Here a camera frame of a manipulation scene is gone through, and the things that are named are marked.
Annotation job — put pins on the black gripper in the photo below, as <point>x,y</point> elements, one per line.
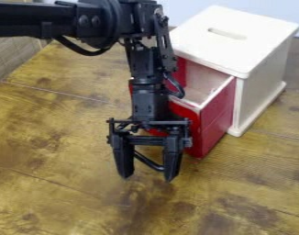
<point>153,125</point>

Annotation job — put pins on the black metal drawer handle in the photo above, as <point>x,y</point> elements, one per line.
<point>149,162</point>

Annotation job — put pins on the red wooden drawer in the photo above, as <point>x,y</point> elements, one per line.
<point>207,104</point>

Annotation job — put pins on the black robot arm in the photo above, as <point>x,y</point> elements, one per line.
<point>90,26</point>

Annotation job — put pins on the white wooden box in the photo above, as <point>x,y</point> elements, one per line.
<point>245,45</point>

